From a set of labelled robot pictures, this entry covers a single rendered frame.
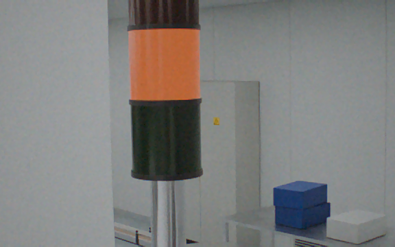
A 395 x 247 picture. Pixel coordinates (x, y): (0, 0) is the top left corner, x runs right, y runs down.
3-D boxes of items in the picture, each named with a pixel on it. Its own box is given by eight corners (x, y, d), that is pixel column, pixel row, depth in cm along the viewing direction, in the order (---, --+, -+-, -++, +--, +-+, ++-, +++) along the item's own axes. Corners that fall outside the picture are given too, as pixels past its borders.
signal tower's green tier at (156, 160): (162, 180, 42) (160, 105, 42) (118, 171, 46) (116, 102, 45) (216, 170, 45) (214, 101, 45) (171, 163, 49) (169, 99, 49)
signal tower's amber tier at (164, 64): (160, 102, 42) (158, 27, 41) (116, 100, 45) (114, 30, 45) (214, 99, 45) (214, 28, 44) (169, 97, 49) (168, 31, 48)
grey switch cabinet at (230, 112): (234, 261, 740) (232, 82, 720) (167, 241, 828) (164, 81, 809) (259, 254, 768) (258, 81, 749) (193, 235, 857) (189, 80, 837)
